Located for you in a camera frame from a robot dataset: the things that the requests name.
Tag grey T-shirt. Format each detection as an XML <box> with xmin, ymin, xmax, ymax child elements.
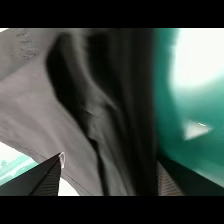
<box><xmin>0</xmin><ymin>28</ymin><xmax>160</xmax><ymax>197</ymax></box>

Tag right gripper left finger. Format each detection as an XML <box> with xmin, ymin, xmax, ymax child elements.
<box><xmin>0</xmin><ymin>152</ymin><xmax>63</xmax><ymax>197</ymax></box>

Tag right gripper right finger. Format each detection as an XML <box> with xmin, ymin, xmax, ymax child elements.
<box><xmin>155</xmin><ymin>156</ymin><xmax>224</xmax><ymax>197</ymax></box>

